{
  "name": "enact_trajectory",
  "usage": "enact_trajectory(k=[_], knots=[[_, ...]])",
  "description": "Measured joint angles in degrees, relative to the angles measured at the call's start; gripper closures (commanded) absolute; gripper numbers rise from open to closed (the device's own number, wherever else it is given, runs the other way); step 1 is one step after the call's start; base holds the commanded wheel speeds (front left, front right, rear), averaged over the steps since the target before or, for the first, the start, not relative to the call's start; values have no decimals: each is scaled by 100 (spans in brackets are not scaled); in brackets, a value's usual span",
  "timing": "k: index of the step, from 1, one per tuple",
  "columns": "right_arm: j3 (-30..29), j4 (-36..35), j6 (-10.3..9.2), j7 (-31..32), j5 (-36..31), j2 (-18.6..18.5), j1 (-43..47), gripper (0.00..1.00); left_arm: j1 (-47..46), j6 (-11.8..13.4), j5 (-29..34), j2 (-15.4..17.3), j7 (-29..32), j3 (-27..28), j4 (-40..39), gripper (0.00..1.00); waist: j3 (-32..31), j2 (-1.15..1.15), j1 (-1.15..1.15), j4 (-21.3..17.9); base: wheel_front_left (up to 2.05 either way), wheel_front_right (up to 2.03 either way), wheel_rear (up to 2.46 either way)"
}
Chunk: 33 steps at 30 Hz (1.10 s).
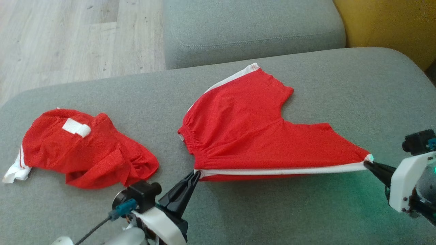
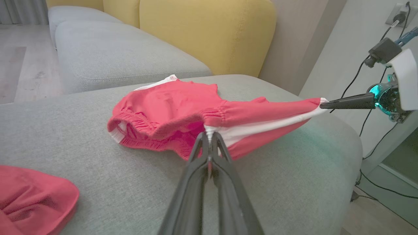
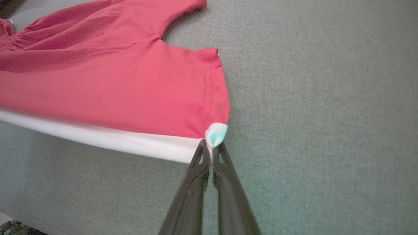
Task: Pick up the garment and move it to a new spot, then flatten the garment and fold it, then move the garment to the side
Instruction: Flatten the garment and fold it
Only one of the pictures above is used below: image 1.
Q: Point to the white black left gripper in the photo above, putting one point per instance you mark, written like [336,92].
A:
[163,224]

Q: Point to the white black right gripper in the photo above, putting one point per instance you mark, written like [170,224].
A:
[405,180]

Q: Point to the red shorts white stripe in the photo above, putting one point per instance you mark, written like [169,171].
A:
[245,126]

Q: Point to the red basketball jersey white sleeves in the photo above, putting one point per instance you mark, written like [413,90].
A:
[85,156]

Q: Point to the yellow sofa cushion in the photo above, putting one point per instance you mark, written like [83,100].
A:
[391,23]

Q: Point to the grey sofa cushion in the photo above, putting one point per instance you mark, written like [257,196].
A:
[252,27]

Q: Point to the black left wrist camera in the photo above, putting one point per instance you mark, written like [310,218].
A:
[143,195]

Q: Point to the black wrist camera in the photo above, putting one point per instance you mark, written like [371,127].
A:
[143,195]
[419,141]

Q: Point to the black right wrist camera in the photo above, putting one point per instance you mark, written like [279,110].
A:
[419,141]

